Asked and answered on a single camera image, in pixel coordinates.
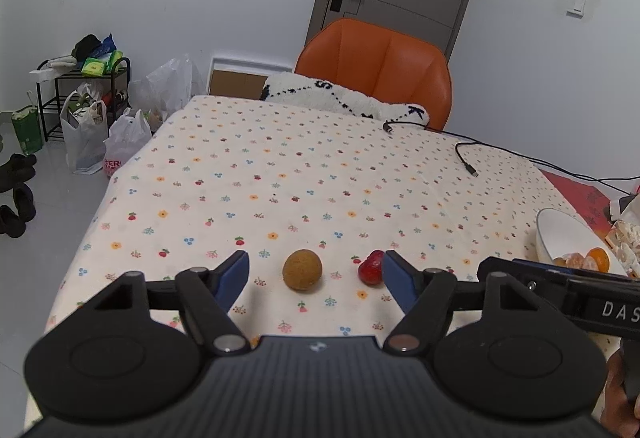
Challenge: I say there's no large orange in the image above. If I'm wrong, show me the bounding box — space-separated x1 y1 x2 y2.
587 247 611 273

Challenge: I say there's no peeled pomelo piece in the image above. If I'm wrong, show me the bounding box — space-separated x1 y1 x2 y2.
553 253 586 269

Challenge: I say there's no small red fruit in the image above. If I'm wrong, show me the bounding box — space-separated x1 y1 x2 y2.
358 250 384 287

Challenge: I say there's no brown kiwi fruit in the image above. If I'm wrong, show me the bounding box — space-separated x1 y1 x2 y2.
282 249 323 291

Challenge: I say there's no right hand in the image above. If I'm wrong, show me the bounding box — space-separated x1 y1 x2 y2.
600 348 639 438

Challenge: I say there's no white box of snacks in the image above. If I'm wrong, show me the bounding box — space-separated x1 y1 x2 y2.
605 221 640 278

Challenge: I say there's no white ceramic plate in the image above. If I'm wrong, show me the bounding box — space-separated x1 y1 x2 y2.
535 209 627 276

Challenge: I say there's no red paper mat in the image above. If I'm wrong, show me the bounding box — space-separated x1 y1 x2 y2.
542 171 612 238

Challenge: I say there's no white red plastic bag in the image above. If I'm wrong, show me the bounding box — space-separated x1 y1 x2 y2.
102 108 152 178

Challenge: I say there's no clear plastic bag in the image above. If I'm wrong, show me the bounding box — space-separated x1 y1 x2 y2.
128 54 206 133

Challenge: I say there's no white plush cushion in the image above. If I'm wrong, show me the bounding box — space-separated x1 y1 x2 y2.
260 72 430 126

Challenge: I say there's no black metal shelf rack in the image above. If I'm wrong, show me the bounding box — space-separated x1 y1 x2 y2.
29 57 131 143

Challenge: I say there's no orange leather chair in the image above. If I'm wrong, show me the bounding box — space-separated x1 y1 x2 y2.
295 18 452 129

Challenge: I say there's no green bag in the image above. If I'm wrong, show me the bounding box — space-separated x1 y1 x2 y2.
11 106 43 155

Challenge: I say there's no black usb cable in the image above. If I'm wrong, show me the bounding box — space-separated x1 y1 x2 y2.
382 119 634 197

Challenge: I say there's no white wall switch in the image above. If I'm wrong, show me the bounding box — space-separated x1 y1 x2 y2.
566 0 587 18

